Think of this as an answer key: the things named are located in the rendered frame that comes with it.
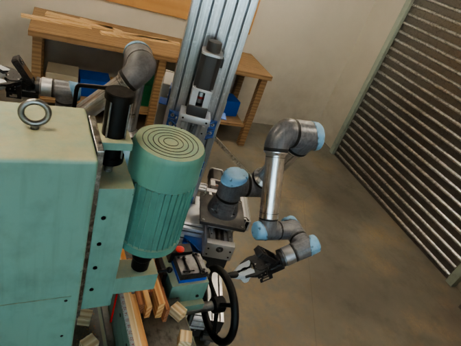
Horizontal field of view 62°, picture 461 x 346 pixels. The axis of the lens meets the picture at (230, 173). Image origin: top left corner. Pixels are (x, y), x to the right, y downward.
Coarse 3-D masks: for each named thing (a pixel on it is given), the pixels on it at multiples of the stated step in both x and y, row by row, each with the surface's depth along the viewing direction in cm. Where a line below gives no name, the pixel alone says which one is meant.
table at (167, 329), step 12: (168, 300) 128; (192, 300) 135; (144, 324) 118; (156, 324) 120; (168, 324) 121; (180, 324) 122; (120, 336) 115; (156, 336) 116; (168, 336) 117; (192, 336) 120
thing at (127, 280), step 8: (120, 264) 113; (128, 264) 114; (152, 264) 116; (120, 272) 111; (128, 272) 112; (136, 272) 112; (144, 272) 113; (152, 272) 114; (120, 280) 109; (128, 280) 111; (136, 280) 112; (144, 280) 114; (152, 280) 115; (120, 288) 112; (128, 288) 113; (136, 288) 114; (144, 288) 116; (152, 288) 117
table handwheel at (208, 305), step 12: (228, 276) 138; (228, 288) 134; (204, 300) 154; (216, 300) 142; (192, 312) 137; (204, 312) 153; (216, 312) 141; (204, 324) 151; (216, 324) 145; (216, 336) 144; (228, 336) 134
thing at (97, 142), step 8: (88, 120) 87; (96, 128) 84; (96, 136) 81; (96, 144) 79; (96, 152) 78; (96, 176) 81; (96, 184) 82; (96, 192) 83; (96, 200) 84; (88, 232) 89; (88, 240) 90; (88, 248) 92; (80, 288) 99; (80, 296) 101; (80, 304) 103
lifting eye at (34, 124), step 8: (24, 104) 73; (32, 104) 74; (40, 104) 74; (48, 104) 76; (24, 112) 74; (48, 112) 76; (24, 120) 75; (32, 120) 76; (40, 120) 76; (48, 120) 77; (32, 128) 76
